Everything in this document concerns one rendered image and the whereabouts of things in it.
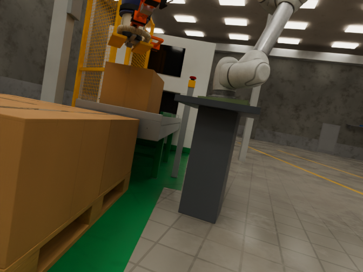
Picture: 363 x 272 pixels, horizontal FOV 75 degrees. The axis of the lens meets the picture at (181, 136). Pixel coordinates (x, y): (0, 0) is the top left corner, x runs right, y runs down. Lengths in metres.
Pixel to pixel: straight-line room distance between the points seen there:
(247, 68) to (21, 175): 1.14
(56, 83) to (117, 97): 1.08
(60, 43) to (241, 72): 2.12
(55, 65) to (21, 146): 2.31
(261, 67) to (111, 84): 1.19
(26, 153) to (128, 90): 1.36
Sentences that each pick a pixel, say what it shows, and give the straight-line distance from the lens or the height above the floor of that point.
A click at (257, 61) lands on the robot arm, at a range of 1.42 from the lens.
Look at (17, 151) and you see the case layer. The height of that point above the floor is 0.46.
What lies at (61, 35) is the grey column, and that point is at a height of 1.23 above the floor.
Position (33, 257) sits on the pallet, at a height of 0.11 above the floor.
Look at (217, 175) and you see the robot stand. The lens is 1.51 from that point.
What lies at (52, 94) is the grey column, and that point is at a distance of 2.97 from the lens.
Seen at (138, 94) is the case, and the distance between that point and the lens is 1.97.
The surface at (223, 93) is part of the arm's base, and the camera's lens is 1.55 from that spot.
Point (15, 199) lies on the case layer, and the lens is 0.76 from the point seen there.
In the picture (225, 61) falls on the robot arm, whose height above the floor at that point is 1.01.
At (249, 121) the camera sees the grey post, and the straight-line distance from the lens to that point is 4.76.
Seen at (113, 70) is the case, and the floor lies 0.89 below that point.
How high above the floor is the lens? 0.62
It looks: 4 degrees down
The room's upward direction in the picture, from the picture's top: 11 degrees clockwise
